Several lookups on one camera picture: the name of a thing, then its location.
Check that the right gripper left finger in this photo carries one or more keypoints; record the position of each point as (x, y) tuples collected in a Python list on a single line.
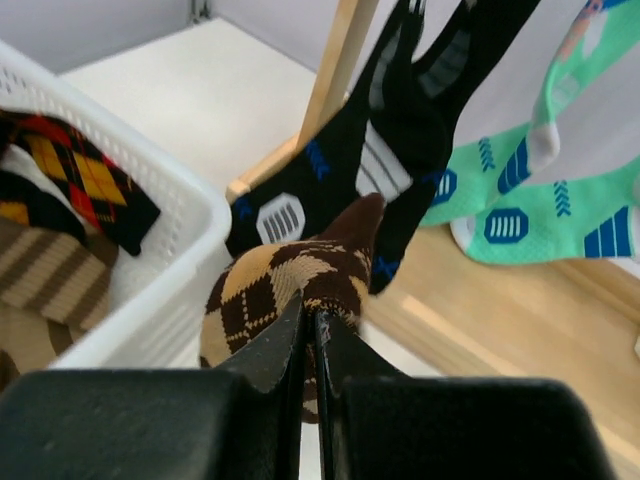
[(238, 420)]

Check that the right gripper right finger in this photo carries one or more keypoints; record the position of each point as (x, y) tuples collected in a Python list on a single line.
[(377, 422)]

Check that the brown tan argyle sock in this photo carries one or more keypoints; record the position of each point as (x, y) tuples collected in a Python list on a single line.
[(332, 270)]

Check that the brown tan striped sock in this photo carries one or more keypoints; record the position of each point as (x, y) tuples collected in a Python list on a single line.
[(54, 289)]

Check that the wooden clothes rack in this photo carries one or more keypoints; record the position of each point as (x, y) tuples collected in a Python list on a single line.
[(559, 319)]

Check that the white plastic basket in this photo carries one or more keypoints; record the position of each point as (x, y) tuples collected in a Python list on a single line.
[(157, 299)]

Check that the black red yellow argyle sock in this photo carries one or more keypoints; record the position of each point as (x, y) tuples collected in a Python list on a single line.
[(103, 194)]

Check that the mint green sock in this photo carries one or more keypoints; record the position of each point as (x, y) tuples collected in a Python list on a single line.
[(482, 172), (593, 217)]

